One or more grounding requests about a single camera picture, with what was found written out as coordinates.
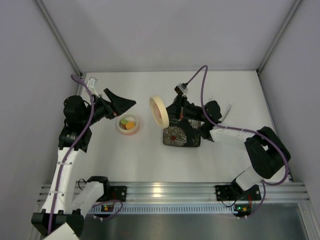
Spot white oval food piece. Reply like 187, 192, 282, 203
124, 114, 137, 122

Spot green round food piece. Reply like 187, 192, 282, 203
120, 118, 128, 125

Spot cream round lunch box lid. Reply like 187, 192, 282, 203
149, 96, 170, 129

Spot yellow round biscuit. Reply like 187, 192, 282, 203
125, 121, 136, 130

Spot stainless steel tongs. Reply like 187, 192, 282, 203
211, 98, 232, 122

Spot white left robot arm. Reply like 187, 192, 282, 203
31, 88, 136, 238

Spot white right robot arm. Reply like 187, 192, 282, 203
164, 96, 291, 198

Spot cream round lunch bowl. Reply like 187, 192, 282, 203
116, 113, 140, 136

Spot white box corner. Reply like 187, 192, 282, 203
44, 223, 79, 240

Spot black floral rectangular plate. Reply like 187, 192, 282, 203
162, 119, 201, 148

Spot left small circuit board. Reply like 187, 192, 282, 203
101, 204, 115, 213

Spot small circuit board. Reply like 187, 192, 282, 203
101, 204, 115, 213
234, 204, 252, 218

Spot right small circuit board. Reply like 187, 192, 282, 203
234, 204, 252, 218

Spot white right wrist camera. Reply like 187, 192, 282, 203
174, 83, 188, 96

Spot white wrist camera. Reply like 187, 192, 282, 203
86, 77, 99, 96
174, 83, 188, 96

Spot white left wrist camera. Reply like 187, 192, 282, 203
86, 77, 99, 96

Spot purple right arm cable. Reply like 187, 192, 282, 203
186, 65, 291, 186

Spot left aluminium frame post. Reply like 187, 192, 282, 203
33, 0, 83, 77

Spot aluminium mounting rail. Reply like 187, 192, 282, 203
37, 181, 311, 202

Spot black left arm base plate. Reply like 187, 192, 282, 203
107, 185, 128, 202

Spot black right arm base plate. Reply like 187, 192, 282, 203
215, 184, 262, 202

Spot grey slotted cable duct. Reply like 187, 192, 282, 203
87, 204, 238, 216

